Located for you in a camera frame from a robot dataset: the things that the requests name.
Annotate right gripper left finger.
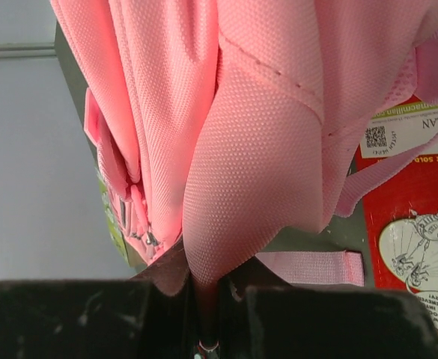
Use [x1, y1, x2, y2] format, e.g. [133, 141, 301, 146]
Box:
[0, 243, 195, 358]

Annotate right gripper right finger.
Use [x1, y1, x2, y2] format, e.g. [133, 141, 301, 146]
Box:
[219, 258, 438, 359]

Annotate pink student backpack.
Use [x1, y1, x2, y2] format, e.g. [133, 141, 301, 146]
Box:
[52, 1, 438, 293]

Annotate green paperback book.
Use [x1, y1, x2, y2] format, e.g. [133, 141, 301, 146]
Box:
[95, 168, 130, 265]

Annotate red paperback book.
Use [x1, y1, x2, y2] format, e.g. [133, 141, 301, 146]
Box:
[356, 101, 438, 330]

